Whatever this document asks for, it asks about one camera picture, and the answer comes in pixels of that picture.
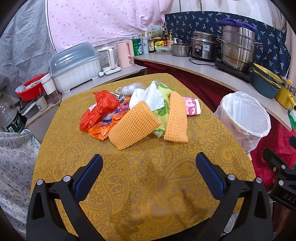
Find orange printed plastic bag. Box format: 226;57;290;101
88;97;130;141

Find orange foam net sleeve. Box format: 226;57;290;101
164;91;189;144
108;101;161;150

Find red plastic bag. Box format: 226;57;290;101
79;90;119;132

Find pink white paper cup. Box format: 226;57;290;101
183;97;201;116

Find green yellow snack bag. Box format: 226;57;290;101
153;80;173;138

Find clear plastic bag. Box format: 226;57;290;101
115;82;145;96

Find white paper towel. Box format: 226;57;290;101
129;81;165;111

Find white lined trash bin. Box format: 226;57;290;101
214;91;271;154

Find red cloth skirt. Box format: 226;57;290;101
135;60;295;190

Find yellow saucepan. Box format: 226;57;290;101
275;76;295;110

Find yellow paisley tablecloth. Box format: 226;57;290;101
32;73;255;240

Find blue yellow stacked basins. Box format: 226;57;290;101
251;63;283;99

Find black induction cooktop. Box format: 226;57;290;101
214;60;251;83

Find red plastic basin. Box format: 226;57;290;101
16;74;46;101

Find white lidded canister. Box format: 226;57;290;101
40;73;60;104

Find navy floral cloth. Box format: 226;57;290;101
165;11;290;76

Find dish rack with blue lid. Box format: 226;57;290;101
49;42;101;94

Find large steel steamer pot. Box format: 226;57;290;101
216;25;264;73

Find white glass electric kettle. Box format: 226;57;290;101
97;46;121;75

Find silver rice cooker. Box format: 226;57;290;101
191;31;221;62

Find small steel pot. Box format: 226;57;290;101
171;43;191;57

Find pink electric kettle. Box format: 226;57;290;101
116;40;134;68

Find purple cloth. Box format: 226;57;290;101
216;19;258;33

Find green tin can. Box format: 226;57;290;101
132;38;143;56

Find white bottle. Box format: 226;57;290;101
142;32;149;54

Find pink dotted curtain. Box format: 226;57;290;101
45;0;171;52

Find dark soy sauce bottle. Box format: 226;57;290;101
148;32;155;53

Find black power cable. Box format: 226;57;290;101
188;58;216;67

